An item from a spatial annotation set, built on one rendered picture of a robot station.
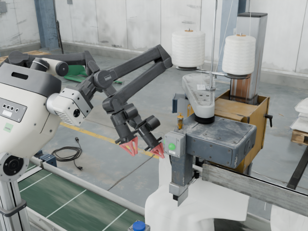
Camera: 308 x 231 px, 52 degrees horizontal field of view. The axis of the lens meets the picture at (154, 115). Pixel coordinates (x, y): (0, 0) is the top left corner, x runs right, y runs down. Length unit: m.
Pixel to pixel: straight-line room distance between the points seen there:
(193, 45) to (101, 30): 7.27
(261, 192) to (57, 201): 1.61
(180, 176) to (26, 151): 0.68
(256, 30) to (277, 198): 0.77
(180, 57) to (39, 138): 0.74
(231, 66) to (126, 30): 6.80
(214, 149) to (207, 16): 5.75
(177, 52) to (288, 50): 5.02
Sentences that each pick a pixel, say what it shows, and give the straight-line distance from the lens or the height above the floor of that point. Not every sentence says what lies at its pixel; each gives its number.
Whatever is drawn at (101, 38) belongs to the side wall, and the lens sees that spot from 8.76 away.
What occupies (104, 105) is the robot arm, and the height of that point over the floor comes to 1.41.
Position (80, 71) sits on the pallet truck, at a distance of 7.05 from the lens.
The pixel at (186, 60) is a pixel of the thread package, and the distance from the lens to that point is 1.53.
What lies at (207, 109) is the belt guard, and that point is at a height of 1.41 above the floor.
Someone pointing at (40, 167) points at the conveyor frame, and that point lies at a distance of 3.10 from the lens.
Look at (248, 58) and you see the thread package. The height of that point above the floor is 1.60.
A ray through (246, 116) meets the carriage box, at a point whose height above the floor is 1.34.
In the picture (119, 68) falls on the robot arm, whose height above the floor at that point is 1.56.
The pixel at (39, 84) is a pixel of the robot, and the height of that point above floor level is 1.52.
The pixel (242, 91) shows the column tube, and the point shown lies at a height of 1.38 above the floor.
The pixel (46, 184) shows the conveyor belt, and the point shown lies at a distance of 2.80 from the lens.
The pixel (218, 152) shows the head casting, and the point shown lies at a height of 1.29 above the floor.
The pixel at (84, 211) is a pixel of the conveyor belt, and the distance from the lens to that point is 2.45.
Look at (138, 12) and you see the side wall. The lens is 7.84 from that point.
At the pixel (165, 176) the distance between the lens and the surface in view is 1.74.
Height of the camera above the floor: 1.93
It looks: 24 degrees down
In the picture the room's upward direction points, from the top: 1 degrees counter-clockwise
